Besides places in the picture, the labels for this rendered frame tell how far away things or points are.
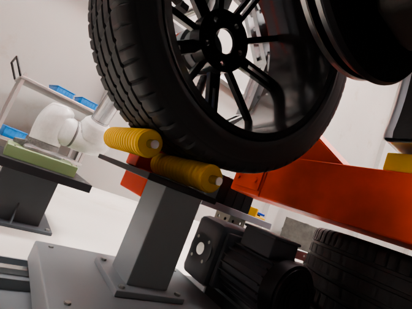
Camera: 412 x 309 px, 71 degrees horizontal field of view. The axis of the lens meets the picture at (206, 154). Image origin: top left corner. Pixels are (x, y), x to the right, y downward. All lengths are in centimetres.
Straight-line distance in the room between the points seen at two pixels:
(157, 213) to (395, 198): 55
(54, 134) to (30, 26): 281
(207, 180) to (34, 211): 122
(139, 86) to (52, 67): 377
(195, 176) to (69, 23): 397
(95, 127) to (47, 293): 122
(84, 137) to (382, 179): 139
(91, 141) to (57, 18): 289
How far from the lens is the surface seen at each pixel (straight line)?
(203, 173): 56
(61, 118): 166
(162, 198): 61
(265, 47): 105
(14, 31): 431
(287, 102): 87
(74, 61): 432
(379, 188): 83
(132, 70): 52
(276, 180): 100
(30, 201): 165
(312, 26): 43
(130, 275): 64
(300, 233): 614
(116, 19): 54
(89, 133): 168
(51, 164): 158
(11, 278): 73
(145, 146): 57
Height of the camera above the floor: 45
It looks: 8 degrees up
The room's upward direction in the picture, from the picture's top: 22 degrees clockwise
